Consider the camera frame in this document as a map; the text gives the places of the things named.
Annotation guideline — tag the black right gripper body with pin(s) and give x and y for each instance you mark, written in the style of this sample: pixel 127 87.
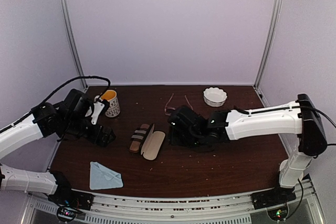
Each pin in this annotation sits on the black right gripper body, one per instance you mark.
pixel 187 140

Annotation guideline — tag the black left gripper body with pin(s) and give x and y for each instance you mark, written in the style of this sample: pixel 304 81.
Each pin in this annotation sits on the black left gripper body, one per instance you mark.
pixel 94 137

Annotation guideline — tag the brown plaid glasses case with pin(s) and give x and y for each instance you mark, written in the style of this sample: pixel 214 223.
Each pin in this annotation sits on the brown plaid glasses case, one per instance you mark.
pixel 138 137

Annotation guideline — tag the black quilted glasses case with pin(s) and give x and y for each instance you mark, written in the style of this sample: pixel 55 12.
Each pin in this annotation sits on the black quilted glasses case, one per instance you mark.
pixel 152 144

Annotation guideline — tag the light blue cloth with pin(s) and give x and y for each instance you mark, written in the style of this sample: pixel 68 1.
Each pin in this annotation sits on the light blue cloth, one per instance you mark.
pixel 102 177

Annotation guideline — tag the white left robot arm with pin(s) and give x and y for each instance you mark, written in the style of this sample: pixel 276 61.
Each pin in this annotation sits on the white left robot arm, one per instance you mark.
pixel 76 115

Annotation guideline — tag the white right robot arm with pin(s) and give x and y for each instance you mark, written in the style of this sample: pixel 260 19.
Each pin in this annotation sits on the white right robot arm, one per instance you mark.
pixel 298 117

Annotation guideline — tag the white floral mug yellow inside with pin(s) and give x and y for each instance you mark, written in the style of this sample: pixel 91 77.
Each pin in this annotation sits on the white floral mug yellow inside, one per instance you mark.
pixel 114 107

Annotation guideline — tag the white fluted ceramic bowl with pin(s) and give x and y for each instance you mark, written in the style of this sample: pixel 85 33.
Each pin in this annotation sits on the white fluted ceramic bowl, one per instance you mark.
pixel 214 97

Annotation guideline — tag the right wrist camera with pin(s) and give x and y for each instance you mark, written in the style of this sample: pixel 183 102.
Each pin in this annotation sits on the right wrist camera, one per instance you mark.
pixel 184 118

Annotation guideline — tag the pink frame sunglasses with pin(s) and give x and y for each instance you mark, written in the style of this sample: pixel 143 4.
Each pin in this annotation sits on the pink frame sunglasses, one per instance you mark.
pixel 175 101

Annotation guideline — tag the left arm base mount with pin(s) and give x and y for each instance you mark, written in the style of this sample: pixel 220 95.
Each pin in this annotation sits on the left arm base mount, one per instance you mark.
pixel 71 205

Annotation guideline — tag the front aluminium rail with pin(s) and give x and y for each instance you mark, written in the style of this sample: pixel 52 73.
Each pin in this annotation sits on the front aluminium rail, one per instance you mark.
pixel 236 208

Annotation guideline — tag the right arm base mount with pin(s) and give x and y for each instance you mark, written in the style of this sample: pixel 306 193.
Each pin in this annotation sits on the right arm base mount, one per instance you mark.
pixel 275 201

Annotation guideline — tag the left aluminium frame post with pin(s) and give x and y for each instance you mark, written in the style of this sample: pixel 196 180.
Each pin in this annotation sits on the left aluminium frame post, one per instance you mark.
pixel 71 38

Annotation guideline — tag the aluminium frame post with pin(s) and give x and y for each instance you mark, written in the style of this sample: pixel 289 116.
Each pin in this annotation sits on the aluminium frame post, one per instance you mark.
pixel 276 9
pixel 71 38

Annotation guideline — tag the right aluminium frame post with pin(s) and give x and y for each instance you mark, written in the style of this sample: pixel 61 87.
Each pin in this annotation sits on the right aluminium frame post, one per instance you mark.
pixel 276 9

